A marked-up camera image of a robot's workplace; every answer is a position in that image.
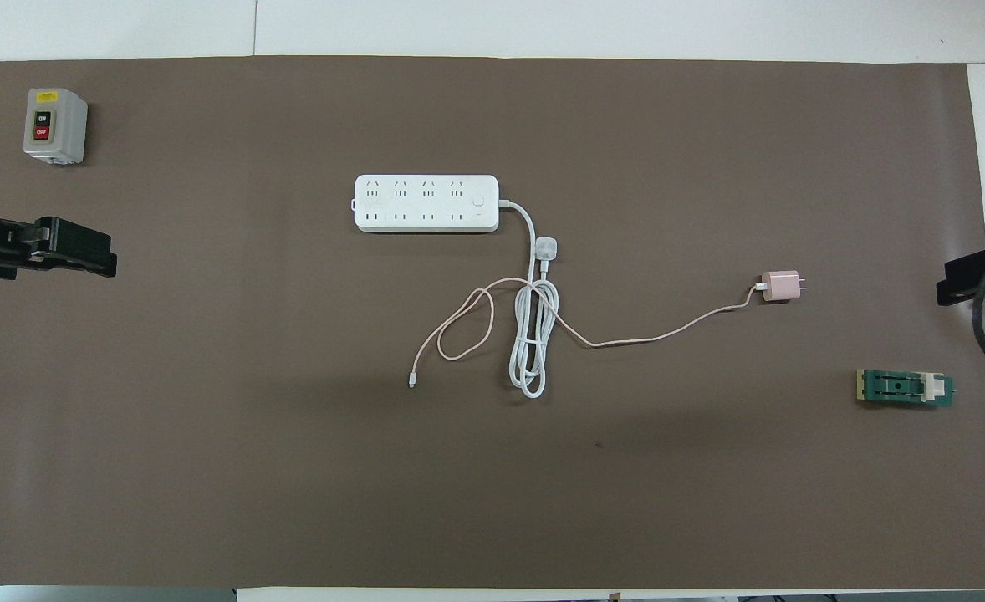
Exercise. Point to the pink charger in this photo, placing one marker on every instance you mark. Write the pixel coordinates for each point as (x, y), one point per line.
(779, 286)

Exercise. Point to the white power strip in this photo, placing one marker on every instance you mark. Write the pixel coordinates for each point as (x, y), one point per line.
(426, 203)

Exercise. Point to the brown table mat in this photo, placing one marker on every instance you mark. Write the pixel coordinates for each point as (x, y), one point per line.
(492, 485)

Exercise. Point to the green knife switch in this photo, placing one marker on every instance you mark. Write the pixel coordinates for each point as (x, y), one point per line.
(902, 387)

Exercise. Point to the grey on-off switch box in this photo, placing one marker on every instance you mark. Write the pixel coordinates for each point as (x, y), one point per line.
(55, 125)

